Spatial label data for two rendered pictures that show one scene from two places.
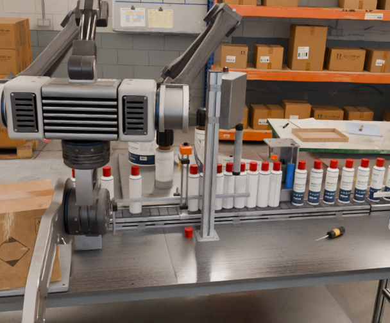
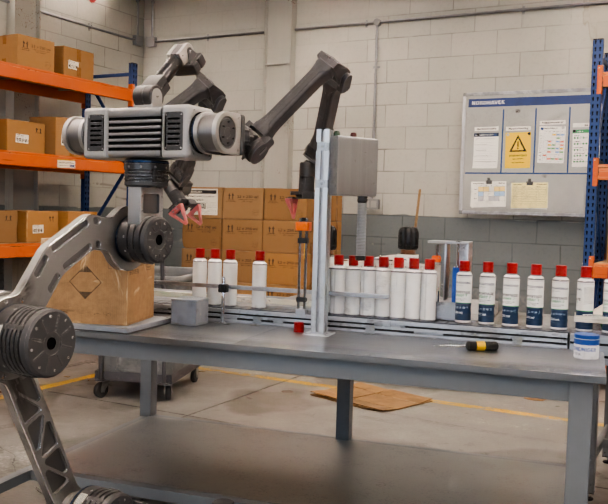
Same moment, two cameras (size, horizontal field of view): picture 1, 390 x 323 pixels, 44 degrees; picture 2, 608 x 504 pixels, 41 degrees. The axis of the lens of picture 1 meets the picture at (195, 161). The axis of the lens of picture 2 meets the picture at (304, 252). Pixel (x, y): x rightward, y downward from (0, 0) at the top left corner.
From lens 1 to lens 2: 159 cm
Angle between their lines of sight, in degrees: 34
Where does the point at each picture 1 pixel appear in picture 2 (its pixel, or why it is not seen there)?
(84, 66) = (144, 91)
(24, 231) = (98, 262)
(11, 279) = (82, 313)
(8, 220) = not seen: hidden behind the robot
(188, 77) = (267, 120)
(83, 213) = (130, 230)
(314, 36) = not seen: outside the picture
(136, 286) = (191, 340)
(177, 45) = (557, 236)
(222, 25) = (314, 71)
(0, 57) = (287, 231)
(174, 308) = (325, 481)
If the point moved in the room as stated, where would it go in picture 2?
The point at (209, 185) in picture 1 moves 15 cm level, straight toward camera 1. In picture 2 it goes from (319, 265) to (293, 267)
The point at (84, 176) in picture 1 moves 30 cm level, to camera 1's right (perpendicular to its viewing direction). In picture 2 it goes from (134, 194) to (216, 195)
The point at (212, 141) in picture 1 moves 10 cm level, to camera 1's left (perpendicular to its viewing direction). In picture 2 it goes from (322, 210) to (295, 209)
